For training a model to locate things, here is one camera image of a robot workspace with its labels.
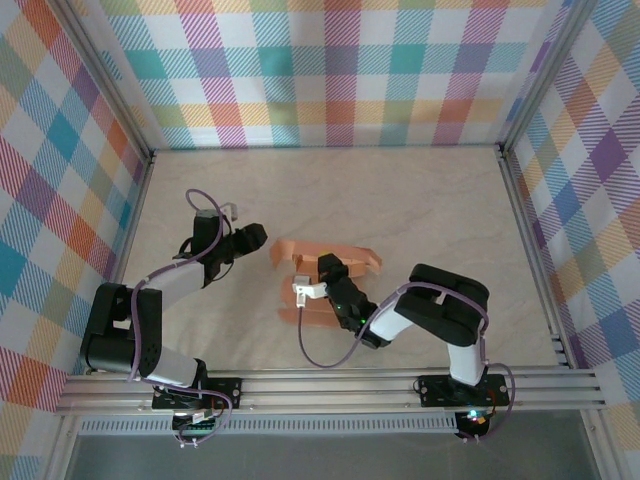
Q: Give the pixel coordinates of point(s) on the orange paper box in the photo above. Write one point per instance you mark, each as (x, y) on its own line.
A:
(300, 250)

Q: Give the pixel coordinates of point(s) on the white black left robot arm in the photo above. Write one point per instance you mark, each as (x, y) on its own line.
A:
(175, 282)

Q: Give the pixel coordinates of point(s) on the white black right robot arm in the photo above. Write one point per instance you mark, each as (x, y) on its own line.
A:
(395, 320)

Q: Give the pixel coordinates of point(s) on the wide aluminium base rail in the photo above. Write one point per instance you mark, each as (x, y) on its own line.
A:
(325, 387)

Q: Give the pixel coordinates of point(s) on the aluminium table edge rail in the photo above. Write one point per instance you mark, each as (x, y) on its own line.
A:
(129, 230)
(521, 200)

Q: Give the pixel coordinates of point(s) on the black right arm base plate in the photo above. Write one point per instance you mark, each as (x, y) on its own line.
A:
(435, 392)

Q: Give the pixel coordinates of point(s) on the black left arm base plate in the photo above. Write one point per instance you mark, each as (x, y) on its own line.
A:
(225, 390)

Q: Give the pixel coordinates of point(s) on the aluminium frame post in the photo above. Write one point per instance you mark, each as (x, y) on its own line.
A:
(545, 75)
(110, 80)

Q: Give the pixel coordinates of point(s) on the grey aluminium frame strut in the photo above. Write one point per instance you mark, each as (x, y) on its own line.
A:
(600, 450)
(62, 450)

